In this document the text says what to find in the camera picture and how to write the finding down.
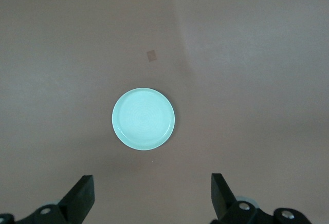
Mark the small brown tape square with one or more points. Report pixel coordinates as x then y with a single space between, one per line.
152 55

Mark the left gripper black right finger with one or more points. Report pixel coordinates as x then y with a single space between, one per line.
223 201

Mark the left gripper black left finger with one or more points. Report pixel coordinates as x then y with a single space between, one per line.
77 198

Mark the light green round plate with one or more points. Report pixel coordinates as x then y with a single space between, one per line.
144 118

